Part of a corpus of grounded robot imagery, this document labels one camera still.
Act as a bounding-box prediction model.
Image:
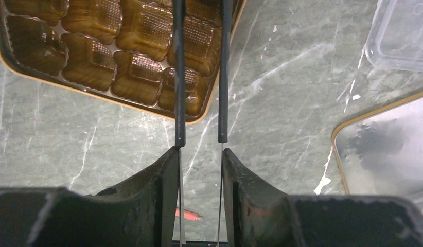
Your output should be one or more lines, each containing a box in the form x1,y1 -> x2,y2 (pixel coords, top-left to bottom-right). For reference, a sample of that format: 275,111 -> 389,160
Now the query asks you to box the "clear plastic tray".
365,0 -> 423,72

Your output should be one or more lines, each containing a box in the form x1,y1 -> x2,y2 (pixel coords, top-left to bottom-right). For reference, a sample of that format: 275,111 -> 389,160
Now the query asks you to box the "red pen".
175,207 -> 203,221

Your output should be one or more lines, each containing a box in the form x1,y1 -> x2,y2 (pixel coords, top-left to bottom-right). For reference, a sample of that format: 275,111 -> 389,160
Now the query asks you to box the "gold chocolate box tray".
0,0 -> 248,125

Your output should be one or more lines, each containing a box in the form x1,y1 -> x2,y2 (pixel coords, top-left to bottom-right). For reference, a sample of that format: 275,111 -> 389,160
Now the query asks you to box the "square silver metal lid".
331,91 -> 423,212

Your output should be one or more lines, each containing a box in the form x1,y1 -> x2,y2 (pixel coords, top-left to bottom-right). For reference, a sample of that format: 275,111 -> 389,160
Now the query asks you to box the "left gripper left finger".
0,147 -> 179,246

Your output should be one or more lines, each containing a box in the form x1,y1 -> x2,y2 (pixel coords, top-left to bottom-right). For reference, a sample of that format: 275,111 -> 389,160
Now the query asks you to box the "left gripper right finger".
222,148 -> 423,246

